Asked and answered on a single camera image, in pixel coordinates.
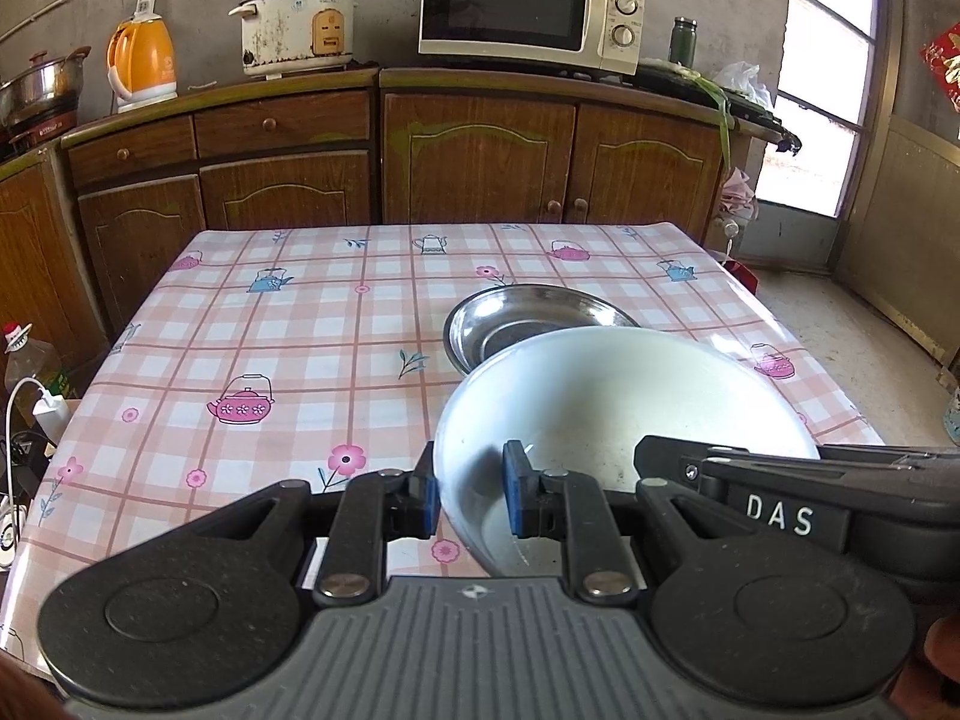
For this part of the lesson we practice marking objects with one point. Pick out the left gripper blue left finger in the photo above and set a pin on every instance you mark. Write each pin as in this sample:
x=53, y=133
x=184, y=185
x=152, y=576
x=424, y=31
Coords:
x=374, y=510

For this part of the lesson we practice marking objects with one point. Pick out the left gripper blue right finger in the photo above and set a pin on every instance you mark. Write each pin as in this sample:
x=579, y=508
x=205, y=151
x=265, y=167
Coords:
x=571, y=509

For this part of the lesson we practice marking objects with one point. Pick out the blue floral ceramic bowl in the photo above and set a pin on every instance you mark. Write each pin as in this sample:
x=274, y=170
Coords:
x=580, y=400

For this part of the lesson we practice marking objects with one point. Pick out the right hand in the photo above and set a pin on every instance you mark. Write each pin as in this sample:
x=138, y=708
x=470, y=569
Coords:
x=942, y=646

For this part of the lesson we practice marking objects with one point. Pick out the pink plaid tablecloth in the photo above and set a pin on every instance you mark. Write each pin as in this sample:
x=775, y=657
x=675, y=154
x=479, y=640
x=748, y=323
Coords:
x=318, y=353

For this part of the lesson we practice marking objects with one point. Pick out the white power adapter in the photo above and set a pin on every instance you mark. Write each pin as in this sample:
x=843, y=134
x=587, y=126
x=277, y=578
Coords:
x=52, y=413

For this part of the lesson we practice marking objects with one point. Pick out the cooking oil bottle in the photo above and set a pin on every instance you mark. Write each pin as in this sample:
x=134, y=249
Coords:
x=29, y=357

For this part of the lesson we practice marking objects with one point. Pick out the brown wooden cabinet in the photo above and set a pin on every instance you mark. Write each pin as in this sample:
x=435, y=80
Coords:
x=93, y=218

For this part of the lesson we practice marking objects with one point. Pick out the red paper door decoration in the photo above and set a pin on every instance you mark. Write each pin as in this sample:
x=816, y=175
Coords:
x=942, y=57

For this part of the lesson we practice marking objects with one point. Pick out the green thermos bottle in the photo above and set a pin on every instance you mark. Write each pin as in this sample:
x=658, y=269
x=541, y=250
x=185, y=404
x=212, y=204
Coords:
x=683, y=41

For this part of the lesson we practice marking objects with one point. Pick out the white rice cooker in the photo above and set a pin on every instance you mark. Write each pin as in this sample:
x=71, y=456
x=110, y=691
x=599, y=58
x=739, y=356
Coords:
x=282, y=37

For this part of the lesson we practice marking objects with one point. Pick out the red induction cooker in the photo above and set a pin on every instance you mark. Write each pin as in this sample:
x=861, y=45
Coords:
x=48, y=127

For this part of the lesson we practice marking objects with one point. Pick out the orange electric kettle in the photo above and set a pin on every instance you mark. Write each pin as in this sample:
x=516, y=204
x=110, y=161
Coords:
x=141, y=64

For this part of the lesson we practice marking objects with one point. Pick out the cream microwave oven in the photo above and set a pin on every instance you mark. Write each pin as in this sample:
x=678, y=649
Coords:
x=594, y=35

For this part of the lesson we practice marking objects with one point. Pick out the steel pot with lid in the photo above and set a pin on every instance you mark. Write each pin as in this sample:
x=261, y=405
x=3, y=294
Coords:
x=47, y=84

